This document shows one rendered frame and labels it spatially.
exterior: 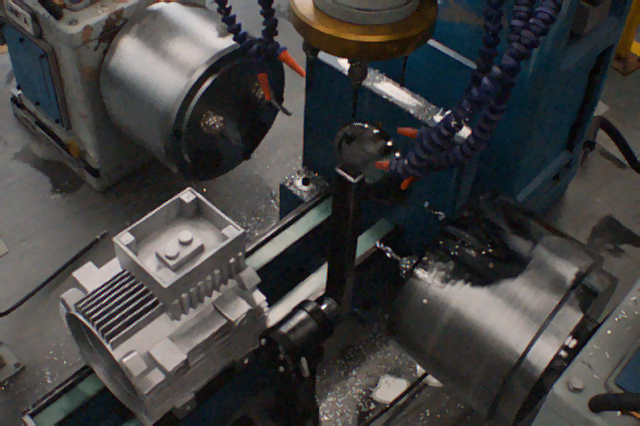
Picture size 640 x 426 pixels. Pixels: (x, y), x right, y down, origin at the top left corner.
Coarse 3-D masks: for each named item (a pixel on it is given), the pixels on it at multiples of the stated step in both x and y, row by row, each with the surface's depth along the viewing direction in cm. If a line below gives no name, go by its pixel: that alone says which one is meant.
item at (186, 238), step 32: (192, 192) 94; (160, 224) 94; (192, 224) 95; (224, 224) 92; (128, 256) 88; (160, 256) 90; (192, 256) 91; (224, 256) 90; (160, 288) 86; (192, 288) 88
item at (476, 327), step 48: (432, 240) 90; (480, 240) 89; (528, 240) 89; (576, 240) 92; (432, 288) 89; (480, 288) 87; (528, 288) 85; (576, 288) 86; (432, 336) 90; (480, 336) 86; (528, 336) 83; (576, 336) 88; (480, 384) 88; (528, 384) 85
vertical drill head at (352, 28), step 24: (312, 0) 90; (336, 0) 86; (360, 0) 86; (384, 0) 86; (408, 0) 87; (432, 0) 91; (312, 24) 87; (336, 24) 86; (360, 24) 87; (384, 24) 87; (408, 24) 87; (432, 24) 89; (312, 48) 94; (336, 48) 87; (360, 48) 86; (384, 48) 86; (408, 48) 88; (312, 72) 98; (360, 72) 91
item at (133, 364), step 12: (240, 276) 93; (252, 276) 94; (72, 288) 91; (240, 288) 95; (60, 300) 90; (72, 300) 90; (120, 360) 85; (132, 360) 84; (144, 360) 85; (132, 372) 84; (144, 420) 93
